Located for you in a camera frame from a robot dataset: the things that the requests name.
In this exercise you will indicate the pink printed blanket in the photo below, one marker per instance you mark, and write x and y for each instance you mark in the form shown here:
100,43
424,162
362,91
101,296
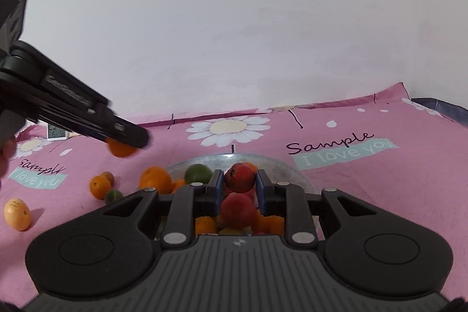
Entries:
365,187

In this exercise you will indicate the blue checked sheet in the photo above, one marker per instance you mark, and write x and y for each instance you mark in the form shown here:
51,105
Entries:
438,107

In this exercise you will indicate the pile of mixed small fruit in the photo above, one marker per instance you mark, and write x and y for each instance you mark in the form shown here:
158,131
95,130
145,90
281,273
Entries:
155,180
198,173

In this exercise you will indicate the pile of red tomatoes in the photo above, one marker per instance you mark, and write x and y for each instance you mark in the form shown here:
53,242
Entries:
237,211

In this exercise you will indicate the small orange tangerine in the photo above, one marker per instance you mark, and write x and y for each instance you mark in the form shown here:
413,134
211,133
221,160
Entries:
122,152

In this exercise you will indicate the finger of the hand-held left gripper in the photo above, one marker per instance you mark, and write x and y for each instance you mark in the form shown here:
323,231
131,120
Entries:
126,134

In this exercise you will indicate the white patterned bowl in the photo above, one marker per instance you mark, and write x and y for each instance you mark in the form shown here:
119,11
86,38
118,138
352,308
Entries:
278,165

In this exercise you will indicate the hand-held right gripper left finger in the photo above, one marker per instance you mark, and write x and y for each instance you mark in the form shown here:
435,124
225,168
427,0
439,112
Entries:
218,189

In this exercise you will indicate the yellow pepino melon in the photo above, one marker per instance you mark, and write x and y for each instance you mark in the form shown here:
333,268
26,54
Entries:
17,214

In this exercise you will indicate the small yellow round fruit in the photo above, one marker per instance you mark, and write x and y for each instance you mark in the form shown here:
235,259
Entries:
109,176

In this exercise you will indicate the white digital clock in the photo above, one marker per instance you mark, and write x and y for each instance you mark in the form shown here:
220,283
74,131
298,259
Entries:
58,134

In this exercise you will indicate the round red tomato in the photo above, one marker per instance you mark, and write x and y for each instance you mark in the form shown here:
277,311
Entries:
239,179

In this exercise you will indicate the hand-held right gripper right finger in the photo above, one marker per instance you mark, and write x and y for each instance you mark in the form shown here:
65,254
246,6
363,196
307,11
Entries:
260,189

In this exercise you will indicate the person's left hand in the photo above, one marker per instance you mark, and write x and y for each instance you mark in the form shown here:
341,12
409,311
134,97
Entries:
5,160

